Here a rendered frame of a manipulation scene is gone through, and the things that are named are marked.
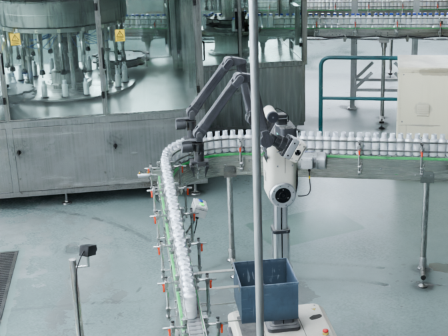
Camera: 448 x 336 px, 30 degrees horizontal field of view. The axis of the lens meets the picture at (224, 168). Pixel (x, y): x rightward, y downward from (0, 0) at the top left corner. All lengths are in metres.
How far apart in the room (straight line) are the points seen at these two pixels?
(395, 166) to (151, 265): 2.15
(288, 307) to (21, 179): 4.27
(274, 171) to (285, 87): 5.23
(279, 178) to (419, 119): 3.80
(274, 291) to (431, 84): 4.42
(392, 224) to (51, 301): 3.10
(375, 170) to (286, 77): 3.94
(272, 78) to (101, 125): 2.76
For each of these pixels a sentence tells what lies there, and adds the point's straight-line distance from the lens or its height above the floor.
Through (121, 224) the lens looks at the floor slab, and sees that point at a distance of 7.80.
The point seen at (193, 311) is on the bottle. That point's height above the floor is 1.04.
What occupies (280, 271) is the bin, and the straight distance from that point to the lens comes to 4.79.
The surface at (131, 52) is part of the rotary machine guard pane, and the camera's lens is 7.91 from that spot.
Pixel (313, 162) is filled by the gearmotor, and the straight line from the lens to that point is 6.21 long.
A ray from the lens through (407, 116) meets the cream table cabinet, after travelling 8.58.
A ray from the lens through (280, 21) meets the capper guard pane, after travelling 9.97.
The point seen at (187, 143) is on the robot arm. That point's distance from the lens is 4.65.
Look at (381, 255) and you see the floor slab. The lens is 7.07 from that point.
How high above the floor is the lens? 2.98
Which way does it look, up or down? 19 degrees down
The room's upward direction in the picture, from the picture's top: 2 degrees counter-clockwise
